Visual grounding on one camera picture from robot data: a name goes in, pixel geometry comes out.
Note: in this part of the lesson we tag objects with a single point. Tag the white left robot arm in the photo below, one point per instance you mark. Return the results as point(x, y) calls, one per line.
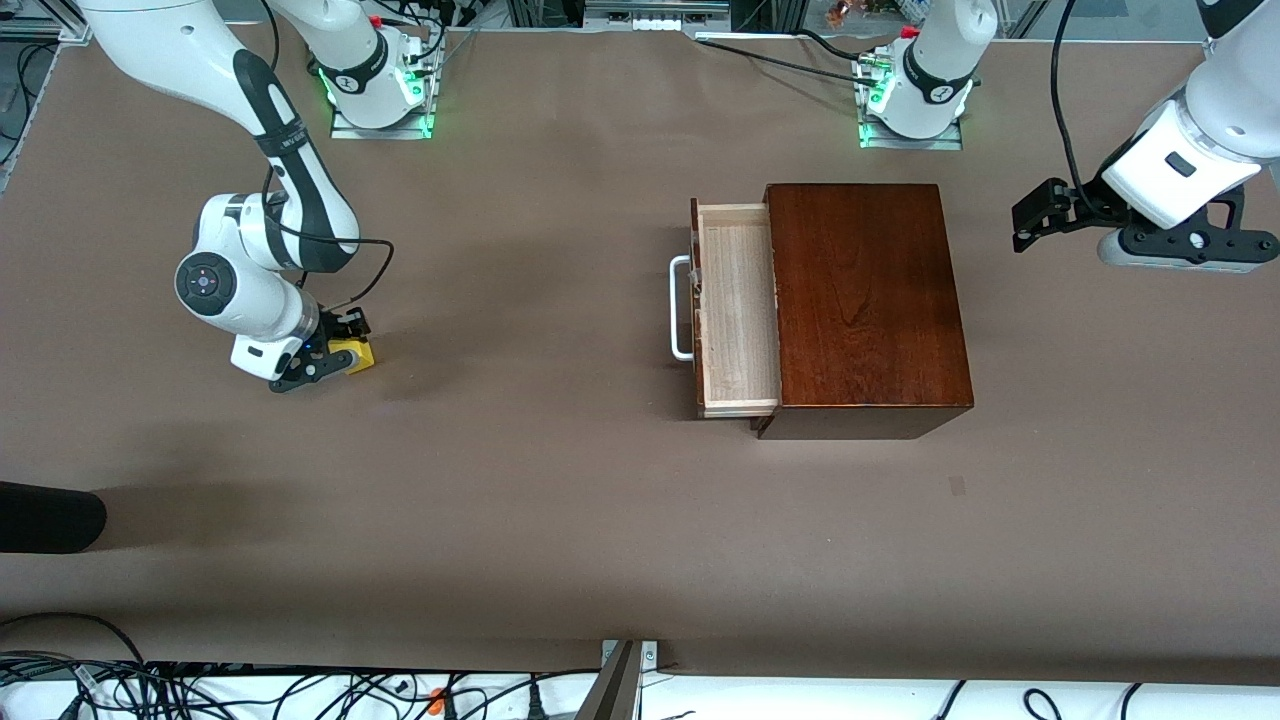
point(1230, 110)

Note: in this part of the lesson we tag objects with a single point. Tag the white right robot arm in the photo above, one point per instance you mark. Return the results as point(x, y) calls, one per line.
point(215, 60)

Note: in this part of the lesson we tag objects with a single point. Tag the grey aluminium profile bar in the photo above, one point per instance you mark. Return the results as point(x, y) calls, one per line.
point(612, 690)

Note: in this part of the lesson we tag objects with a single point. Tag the black foam cylinder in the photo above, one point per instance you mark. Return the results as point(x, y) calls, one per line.
point(50, 515)

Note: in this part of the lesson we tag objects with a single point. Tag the dark brown wooden cabinet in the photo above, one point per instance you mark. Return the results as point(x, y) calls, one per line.
point(870, 300)

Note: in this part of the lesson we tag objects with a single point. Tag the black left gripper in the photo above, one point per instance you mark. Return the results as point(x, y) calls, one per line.
point(1084, 209)

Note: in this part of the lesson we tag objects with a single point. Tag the silver frame rail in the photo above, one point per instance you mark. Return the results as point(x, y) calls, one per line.
point(650, 10)

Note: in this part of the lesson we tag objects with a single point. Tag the small silver mounting bracket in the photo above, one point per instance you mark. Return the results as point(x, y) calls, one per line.
point(650, 655)

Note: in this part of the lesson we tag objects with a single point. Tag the silver corner frame bracket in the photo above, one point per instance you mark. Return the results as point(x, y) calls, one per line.
point(55, 32)

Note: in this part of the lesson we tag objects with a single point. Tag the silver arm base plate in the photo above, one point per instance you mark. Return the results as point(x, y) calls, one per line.
point(380, 133)
point(910, 144)

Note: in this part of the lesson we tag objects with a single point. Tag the yellow cube block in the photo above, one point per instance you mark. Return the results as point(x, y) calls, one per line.
point(360, 356)

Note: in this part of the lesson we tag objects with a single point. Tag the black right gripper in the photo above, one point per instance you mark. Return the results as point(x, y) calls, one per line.
point(335, 328)

